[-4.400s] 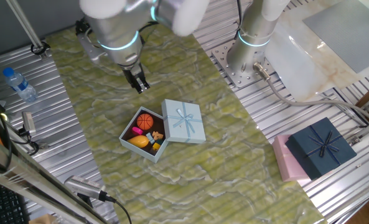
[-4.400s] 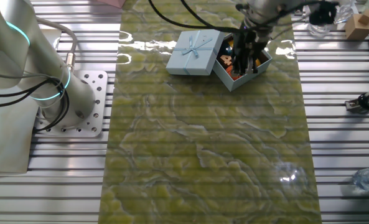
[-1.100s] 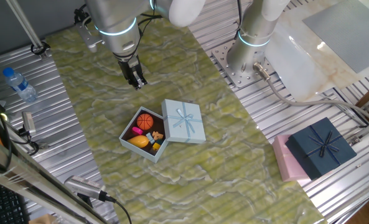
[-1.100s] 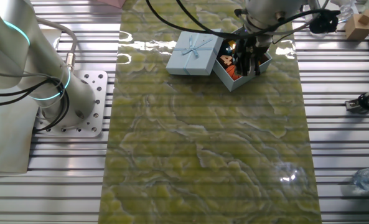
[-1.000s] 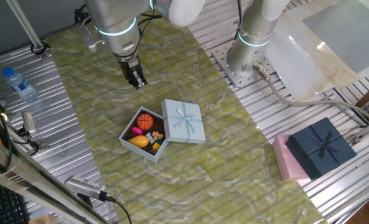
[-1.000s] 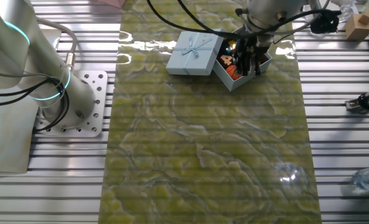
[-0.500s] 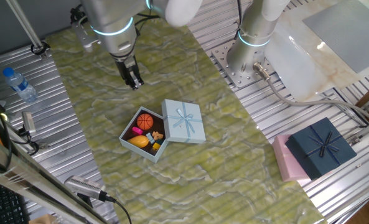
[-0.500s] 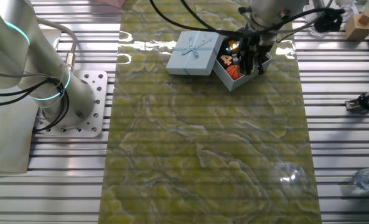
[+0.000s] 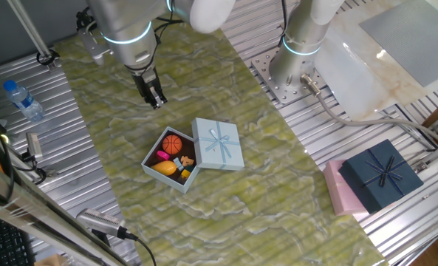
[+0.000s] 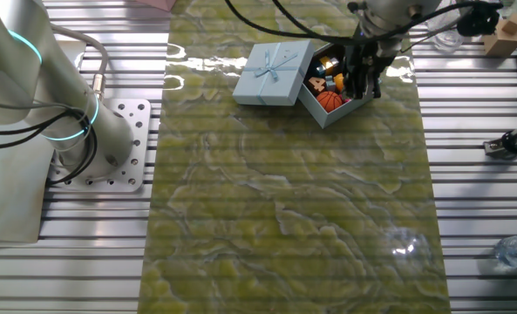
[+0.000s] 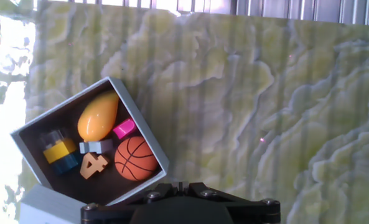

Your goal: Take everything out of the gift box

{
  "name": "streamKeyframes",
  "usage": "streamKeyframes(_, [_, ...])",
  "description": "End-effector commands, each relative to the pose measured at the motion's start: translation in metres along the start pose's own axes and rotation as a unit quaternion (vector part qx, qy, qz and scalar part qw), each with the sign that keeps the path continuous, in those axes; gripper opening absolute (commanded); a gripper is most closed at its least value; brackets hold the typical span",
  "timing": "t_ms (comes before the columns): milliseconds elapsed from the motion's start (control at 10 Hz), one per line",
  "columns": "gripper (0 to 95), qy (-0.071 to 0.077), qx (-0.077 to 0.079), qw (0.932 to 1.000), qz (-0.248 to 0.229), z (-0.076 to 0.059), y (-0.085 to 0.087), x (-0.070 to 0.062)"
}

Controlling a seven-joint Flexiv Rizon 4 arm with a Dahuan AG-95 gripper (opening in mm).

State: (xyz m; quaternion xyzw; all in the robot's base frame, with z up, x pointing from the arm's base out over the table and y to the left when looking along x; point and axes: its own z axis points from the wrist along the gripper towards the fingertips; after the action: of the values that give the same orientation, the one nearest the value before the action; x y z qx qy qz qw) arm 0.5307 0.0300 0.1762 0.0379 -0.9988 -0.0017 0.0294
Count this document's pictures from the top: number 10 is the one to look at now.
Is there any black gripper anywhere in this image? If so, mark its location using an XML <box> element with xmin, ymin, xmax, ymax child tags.
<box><xmin>343</xmin><ymin>42</ymin><xmax>398</xmax><ymax>100</ymax></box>

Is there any light blue gift box base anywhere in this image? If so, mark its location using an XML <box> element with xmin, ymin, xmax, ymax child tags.
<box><xmin>298</xmin><ymin>41</ymin><xmax>383</xmax><ymax>130</ymax></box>

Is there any light blue gift box lid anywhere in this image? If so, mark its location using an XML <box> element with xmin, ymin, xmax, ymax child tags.
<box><xmin>232</xmin><ymin>39</ymin><xmax>316</xmax><ymax>107</ymax></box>

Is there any orange toy basketball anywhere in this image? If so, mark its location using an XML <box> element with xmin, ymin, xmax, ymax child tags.
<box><xmin>316</xmin><ymin>90</ymin><xmax>344</xmax><ymax>113</ymax></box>

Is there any gold metallic toy block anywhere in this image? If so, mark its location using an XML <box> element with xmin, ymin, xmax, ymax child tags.
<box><xmin>318</xmin><ymin>55</ymin><xmax>341</xmax><ymax>72</ymax></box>

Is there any dark blue toy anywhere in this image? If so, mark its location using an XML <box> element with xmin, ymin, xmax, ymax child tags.
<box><xmin>309</xmin><ymin>59</ymin><xmax>327</xmax><ymax>79</ymax></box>

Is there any clear glass mug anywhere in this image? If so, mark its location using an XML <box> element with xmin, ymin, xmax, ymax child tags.
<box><xmin>426</xmin><ymin>0</ymin><xmax>498</xmax><ymax>53</ymax></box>

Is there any large wooden cube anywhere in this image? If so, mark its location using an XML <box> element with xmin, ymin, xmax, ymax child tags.
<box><xmin>480</xmin><ymin>24</ymin><xmax>517</xmax><ymax>58</ymax></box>

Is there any green marble pattern mat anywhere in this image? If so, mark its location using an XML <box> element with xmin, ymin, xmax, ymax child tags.
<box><xmin>136</xmin><ymin>0</ymin><xmax>452</xmax><ymax>314</ymax></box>

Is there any small wooden cube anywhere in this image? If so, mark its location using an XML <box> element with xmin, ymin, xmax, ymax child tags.
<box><xmin>500</xmin><ymin>12</ymin><xmax>517</xmax><ymax>36</ymax></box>

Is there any pink flat object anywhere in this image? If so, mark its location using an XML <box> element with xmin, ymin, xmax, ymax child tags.
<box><xmin>135</xmin><ymin>0</ymin><xmax>177</xmax><ymax>12</ymax></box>

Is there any silver robot mounting plate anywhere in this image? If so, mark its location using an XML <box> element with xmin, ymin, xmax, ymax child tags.
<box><xmin>47</xmin><ymin>98</ymin><xmax>153</xmax><ymax>194</ymax></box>

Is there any black cable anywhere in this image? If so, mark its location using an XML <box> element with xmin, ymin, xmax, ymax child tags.
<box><xmin>269</xmin><ymin>0</ymin><xmax>503</xmax><ymax>44</ymax></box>
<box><xmin>222</xmin><ymin>0</ymin><xmax>503</xmax><ymax>47</ymax></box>

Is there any black cable clip bundle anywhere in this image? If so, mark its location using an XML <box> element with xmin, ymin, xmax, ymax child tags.
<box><xmin>457</xmin><ymin>2</ymin><xmax>504</xmax><ymax>38</ymax></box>

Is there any grey cable with metal plug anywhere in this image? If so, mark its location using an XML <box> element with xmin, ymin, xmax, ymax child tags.
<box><xmin>47</xmin><ymin>22</ymin><xmax>110</xmax><ymax>101</ymax></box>

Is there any black cable loop bundle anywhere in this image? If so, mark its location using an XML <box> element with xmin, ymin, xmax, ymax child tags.
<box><xmin>0</xmin><ymin>103</ymin><xmax>99</xmax><ymax>184</ymax></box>

